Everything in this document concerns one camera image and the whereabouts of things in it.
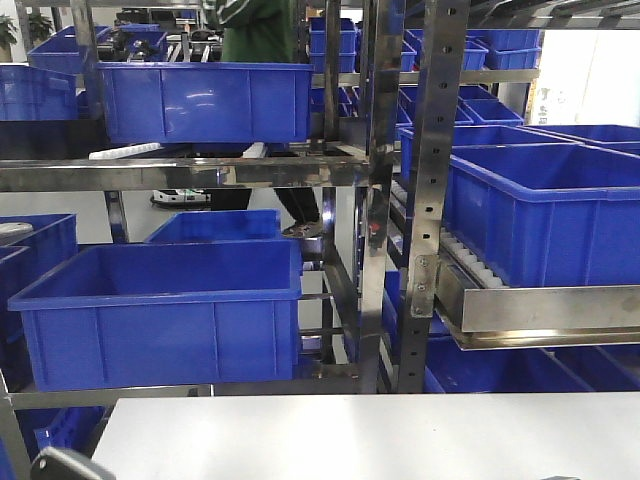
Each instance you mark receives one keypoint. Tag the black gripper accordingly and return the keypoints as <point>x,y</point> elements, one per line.
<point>63,463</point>

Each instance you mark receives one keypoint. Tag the blue crate bottom left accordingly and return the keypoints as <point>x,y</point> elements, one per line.
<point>69,427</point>

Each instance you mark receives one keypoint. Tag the blue bin lower left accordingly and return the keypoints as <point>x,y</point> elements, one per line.
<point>139,315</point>

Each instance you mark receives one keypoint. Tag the blue bin far left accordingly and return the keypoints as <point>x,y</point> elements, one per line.
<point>31,245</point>

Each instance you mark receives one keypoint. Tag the blue bin behind lower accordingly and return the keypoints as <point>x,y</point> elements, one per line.
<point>210,226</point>

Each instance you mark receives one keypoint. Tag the blue bin upper left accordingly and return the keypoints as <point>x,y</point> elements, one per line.
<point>34,94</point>

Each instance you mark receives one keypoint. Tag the blue bin upper shelf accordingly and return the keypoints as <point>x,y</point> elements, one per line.
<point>216,102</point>

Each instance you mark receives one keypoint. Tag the blue bin bottom right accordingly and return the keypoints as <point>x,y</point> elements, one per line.
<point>607,368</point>

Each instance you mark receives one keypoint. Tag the white roller track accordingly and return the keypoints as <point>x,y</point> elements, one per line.
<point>470,262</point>

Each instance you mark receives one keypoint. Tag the steel shelving rack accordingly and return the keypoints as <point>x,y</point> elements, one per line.
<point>436,282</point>

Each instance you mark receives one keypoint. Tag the person in green shirt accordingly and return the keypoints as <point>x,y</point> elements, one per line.
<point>256,31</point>

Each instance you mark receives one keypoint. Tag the large blue bin right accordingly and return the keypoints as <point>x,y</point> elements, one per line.
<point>547,215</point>

